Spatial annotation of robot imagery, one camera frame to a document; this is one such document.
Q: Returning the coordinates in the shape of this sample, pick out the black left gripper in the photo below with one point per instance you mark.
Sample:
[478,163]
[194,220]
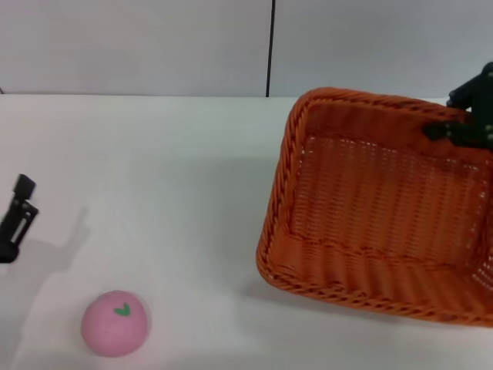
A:
[5,246]

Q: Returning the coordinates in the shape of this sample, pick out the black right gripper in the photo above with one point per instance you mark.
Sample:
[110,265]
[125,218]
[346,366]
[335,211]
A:
[486,112]

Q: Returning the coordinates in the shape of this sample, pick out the pink peach toy ball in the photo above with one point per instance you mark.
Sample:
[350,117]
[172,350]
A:
[111,331]

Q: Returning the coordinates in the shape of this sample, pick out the orange woven plastic basket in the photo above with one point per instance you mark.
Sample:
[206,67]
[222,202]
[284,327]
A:
[377,216]

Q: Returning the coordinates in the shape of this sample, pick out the black vertical wall strip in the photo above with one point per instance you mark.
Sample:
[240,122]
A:
[270,46]

